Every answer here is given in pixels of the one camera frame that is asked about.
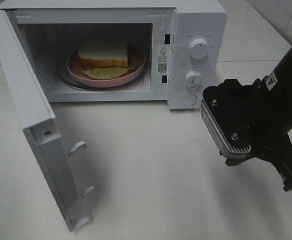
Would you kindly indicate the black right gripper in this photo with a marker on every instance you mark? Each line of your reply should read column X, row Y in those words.
column 268, row 125

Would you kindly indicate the round white door button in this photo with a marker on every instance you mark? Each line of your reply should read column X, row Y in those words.
column 189, row 99

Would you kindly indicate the white timer knob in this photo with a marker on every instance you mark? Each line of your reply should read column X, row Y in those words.
column 193, row 79

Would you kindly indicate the pink round plate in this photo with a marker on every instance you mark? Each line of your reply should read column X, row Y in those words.
column 73, row 72

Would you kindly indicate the white bread sandwich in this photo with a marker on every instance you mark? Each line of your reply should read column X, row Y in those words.
column 106, row 60

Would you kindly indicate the white microwave door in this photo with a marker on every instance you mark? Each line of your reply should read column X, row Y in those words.
column 38, row 123

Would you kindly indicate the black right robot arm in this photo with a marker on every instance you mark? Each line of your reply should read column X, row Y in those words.
column 279, row 82

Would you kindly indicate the upper white power knob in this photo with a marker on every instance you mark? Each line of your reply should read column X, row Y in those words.
column 198, row 48

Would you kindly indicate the white microwave oven body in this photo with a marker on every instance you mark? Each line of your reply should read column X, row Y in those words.
column 54, row 29

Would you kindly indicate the warning label sticker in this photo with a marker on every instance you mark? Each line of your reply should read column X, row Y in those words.
column 163, row 53

